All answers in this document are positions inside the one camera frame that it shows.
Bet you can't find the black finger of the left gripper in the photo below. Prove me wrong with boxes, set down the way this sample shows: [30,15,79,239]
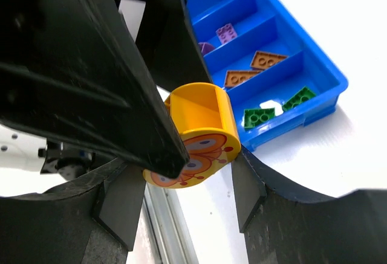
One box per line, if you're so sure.
[135,0,212,91]
[1,0,189,178]

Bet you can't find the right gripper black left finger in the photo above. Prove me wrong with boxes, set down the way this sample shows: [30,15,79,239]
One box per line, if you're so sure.
[1,159,145,263]

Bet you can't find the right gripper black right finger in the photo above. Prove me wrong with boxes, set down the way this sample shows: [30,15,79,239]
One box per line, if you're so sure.
[232,148,386,263]

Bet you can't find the purple oval lego blue print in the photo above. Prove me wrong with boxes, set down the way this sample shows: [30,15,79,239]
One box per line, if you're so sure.
[198,42,215,56]

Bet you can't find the purple lego brick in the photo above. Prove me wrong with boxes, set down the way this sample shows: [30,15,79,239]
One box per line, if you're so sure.
[216,23,238,45]

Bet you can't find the orange lego plate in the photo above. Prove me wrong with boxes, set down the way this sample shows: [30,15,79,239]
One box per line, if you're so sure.
[250,51,288,70]
[224,69,262,88]

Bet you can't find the yellow round lego orange print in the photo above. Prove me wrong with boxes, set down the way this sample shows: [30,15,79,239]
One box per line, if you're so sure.
[143,83,241,188]

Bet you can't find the green lego brick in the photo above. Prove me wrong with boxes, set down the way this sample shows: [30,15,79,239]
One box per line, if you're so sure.
[244,108,275,129]
[282,86,316,112]

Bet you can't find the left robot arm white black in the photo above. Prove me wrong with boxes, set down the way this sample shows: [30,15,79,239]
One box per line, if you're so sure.
[1,0,209,178]

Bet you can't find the blue compartment bin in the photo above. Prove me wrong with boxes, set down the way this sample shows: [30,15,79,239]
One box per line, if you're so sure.
[187,0,348,150]

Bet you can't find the aluminium rail frame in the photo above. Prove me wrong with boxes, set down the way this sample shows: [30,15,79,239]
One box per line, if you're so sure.
[144,184,199,264]

